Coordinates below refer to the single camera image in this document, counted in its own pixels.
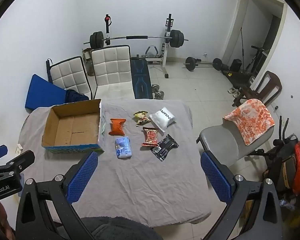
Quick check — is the black and blue weight bench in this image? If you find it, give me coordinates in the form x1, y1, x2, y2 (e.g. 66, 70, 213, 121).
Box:
130, 57, 154, 99

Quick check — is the black snack packet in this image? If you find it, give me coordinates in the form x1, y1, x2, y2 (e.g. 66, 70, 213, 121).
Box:
150, 134, 179, 162

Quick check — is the person's dark fleece garment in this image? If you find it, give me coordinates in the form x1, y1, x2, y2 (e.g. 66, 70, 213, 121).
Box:
81, 216, 163, 240

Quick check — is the black and blue pole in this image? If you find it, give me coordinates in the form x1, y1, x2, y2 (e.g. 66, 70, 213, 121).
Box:
46, 58, 53, 83

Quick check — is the white door frame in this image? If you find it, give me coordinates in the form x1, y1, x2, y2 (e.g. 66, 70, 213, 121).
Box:
221, 0, 288, 85

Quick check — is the white soft packet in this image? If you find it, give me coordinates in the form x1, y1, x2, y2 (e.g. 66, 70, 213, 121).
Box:
149, 107, 177, 132

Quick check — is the grey padded chair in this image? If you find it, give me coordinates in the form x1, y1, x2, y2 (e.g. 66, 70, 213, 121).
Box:
196, 124, 274, 168

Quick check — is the blue foam mat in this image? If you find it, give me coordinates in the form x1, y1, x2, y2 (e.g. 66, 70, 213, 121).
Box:
25, 74, 68, 112

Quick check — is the black exercise bike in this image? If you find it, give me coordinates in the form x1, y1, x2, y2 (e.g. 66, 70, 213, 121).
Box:
244, 45, 270, 73

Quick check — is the white quilted chair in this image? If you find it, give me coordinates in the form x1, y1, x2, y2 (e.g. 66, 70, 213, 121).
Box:
50, 56, 93, 100
91, 45, 135, 100

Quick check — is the black square box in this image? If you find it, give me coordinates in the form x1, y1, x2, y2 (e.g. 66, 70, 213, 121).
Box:
230, 59, 242, 72

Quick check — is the short barbell with black plates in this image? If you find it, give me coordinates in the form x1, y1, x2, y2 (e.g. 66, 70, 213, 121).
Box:
182, 57, 223, 72

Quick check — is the white barbell rack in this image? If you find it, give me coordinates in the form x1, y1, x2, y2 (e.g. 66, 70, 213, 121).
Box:
104, 14, 177, 78

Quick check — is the black exercise machine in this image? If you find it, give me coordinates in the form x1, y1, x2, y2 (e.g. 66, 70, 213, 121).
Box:
262, 116, 300, 193

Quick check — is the cardboard box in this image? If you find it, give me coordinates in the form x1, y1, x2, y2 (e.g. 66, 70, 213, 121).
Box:
41, 99, 106, 153

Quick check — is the grey metal row handle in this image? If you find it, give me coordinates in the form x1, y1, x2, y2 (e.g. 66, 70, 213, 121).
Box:
144, 45, 158, 58

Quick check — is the orange patterned towel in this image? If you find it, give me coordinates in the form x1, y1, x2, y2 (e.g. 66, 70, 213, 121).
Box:
223, 99, 275, 146

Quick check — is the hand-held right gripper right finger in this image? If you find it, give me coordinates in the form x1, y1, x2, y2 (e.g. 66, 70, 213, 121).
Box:
200, 150, 283, 240

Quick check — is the red snack packet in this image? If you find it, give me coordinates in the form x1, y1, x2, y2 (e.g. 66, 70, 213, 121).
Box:
141, 127, 159, 147

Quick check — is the dark blue quilted cloth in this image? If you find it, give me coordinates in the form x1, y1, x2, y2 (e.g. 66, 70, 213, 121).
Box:
65, 89, 90, 103

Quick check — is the orange snack packet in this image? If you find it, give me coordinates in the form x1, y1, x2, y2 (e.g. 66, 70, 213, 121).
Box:
108, 118, 127, 136

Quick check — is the dark wooden chair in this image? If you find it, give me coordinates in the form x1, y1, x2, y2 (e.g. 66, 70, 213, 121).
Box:
231, 70, 282, 108

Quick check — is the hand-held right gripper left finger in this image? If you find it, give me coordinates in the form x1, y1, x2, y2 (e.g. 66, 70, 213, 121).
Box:
15, 151, 99, 240

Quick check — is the yellow snack packet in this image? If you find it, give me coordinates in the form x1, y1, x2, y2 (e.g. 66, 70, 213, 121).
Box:
133, 110, 150, 127

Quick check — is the light blue soft packet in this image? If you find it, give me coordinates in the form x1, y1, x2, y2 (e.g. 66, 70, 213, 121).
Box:
115, 136, 133, 159

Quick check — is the grey tablecloth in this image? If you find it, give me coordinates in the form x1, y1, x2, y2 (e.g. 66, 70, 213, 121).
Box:
18, 99, 212, 228

